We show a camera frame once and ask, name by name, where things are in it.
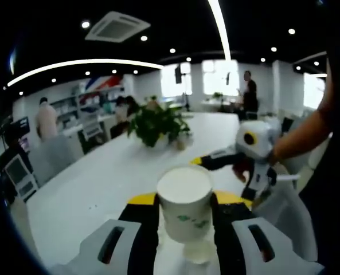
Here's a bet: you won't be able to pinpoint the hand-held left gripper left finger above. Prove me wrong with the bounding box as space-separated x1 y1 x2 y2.
69 192 161 275

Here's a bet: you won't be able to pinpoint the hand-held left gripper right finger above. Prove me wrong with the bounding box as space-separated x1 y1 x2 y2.
211 190 325 275

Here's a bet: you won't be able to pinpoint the nested paper cup stack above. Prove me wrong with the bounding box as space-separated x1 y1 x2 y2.
182 239 211 265

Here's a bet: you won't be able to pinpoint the green print paper cup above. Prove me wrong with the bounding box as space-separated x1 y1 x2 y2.
156 164 213 244

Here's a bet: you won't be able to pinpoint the person's right hand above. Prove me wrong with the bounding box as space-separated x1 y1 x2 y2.
231 159 256 184

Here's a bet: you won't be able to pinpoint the bright window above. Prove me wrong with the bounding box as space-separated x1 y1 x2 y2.
202 60 239 97
161 61 192 97
303 73 327 109

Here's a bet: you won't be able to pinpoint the white table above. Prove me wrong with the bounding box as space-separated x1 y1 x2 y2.
26 111 255 275

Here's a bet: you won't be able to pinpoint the green potted plant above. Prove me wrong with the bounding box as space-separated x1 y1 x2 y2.
128 104 192 151

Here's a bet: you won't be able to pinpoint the hanging black screen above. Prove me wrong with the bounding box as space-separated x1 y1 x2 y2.
174 64 185 84

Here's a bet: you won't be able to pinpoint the straight ceiling light strip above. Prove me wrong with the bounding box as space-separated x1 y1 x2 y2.
208 0 232 61

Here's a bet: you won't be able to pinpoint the grey partition desk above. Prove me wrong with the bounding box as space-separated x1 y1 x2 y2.
29 134 76 184

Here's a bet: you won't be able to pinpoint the white drawer cart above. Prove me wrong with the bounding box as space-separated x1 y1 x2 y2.
82 119 105 144

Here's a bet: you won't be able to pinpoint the white printer machine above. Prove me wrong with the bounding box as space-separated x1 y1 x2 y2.
3 156 40 202

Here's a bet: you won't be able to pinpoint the white shelving unit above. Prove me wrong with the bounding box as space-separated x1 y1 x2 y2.
50 85 124 135

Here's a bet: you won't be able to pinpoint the long curved ceiling light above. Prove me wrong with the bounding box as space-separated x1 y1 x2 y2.
7 58 165 87

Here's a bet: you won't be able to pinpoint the ceiling air conditioner vent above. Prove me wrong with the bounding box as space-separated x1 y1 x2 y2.
85 11 152 44

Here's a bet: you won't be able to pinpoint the ceiling spot lights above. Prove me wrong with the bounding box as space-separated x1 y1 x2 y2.
3 20 321 95

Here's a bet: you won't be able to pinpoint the dark wall screen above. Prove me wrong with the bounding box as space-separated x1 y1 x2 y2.
10 117 30 135

